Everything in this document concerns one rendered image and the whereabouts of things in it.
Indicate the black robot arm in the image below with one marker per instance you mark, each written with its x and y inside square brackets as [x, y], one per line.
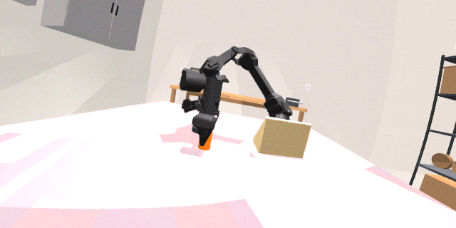
[207, 81]

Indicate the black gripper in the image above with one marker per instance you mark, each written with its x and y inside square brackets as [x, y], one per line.
[205, 120]

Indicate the orange knob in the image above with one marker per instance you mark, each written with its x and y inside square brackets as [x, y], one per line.
[207, 144]

